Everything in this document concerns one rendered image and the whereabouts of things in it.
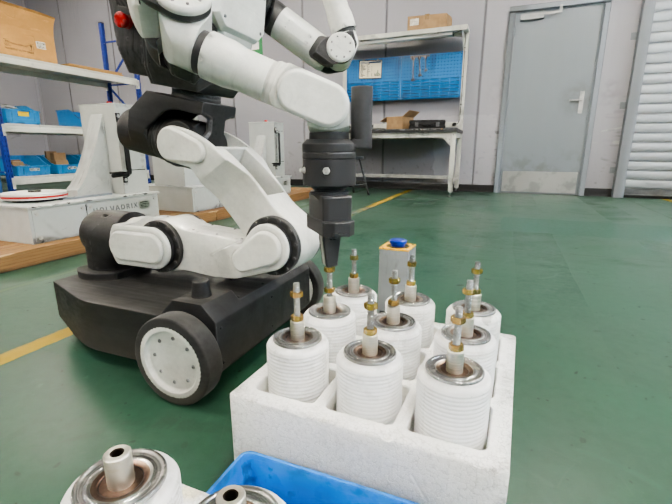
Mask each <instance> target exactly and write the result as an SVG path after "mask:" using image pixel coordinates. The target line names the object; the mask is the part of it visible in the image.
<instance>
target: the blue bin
mask: <svg viewBox="0 0 672 504"><path fill-rule="evenodd" d="M229 485H250V486H257V487H261V488H265V489H267V490H269V491H271V492H273V493H274V494H276V495H277V496H278V497H280V498H281V499H282V500H283V501H284V502H285V503H286V504H419V503H416V502H413V501H409V500H406V499H403V498H400V497H397V496H394V495H390V494H387V493H384V492H381V491H378V490H375V489H372V488H368V487H365V486H362V485H359V484H356V483H353V482H349V481H346V480H343V479H340V478H337V477H334V476H330V475H327V474H324V473H321V472H318V471H315V470H311V469H308V468H305V467H302V466H299V465H296V464H292V463H289V462H286V461H283V460H280V459H277V458H274V457H270V456H267V455H264V454H261V453H258V452H255V451H246V452H243V453H241V454H240V455H239V456H238V457H237V458H236V459H235V461H234V462H233V463H232V464H231V465H230V466H229V467H228V468H227V470H226V471H225V472H224V473H223V474H222V475H221V476H220V478H219V479H218V480H217V481H216V482H215V483H214V484H213V485H212V487H211V488H210V489H209V490H208V491H207V492H206V493H207V494H212V493H214V492H216V491H218V490H221V489H223V488H224V487H226V486H229Z"/></svg>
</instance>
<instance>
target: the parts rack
mask: <svg viewBox="0 0 672 504"><path fill-rule="evenodd" d="M98 27H99V35H100V43H101V51H102V59H103V67H104V70H109V63H108V55H107V47H106V43H113V42H116V40H113V41H106V39H105V31H104V23H101V22H98ZM0 72H4V73H10V74H17V75H23V76H30V77H37V78H43V79H50V80H56V81H63V82H70V83H76V84H83V85H89V86H96V87H103V88H106V91H107V98H108V101H111V102H112V103H113V95H112V92H113V93H114V95H115V96H116V97H117V98H118V99H119V100H120V101H121V102H122V103H123V104H125V103H124V101H123V100H122V99H121V98H120V97H119V96H118V95H117V94H116V93H115V91H114V90H113V89H112V87H111V86H121V85H135V87H136V96H137V100H138V99H139V98H140V97H141V96H142V92H141V83H140V75H137V74H134V78H135V79H134V78H129V77H123V76H118V75H113V74H107V73H102V72H97V71H91V70H86V69H81V68H76V67H70V66H65V65H60V64H54V63H49V62H44V61H38V60H33V59H28V58H22V57H17V56H12V55H6V54H1V53H0ZM115 82H118V83H124V84H111V83H115ZM6 133H8V134H40V135H73V136H83V130H82V127H73V126H54V125H35V124H15V123H4V122H3V117H2V111H1V106H0V150H1V155H2V160H3V166H4V171H1V172H0V173H5V176H1V182H7V187H8V192H11V191H16V189H17V188H16V185H21V184H35V183H49V182H62V181H72V180H73V178H74V175H75V173H70V174H50V175H36V176H13V170H12V165H11V160H10V154H9V149H8V144H7V138H6V136H7V134H6ZM145 158H146V168H147V177H148V184H150V183H151V176H150V166H149V157H148V155H147V154H145Z"/></svg>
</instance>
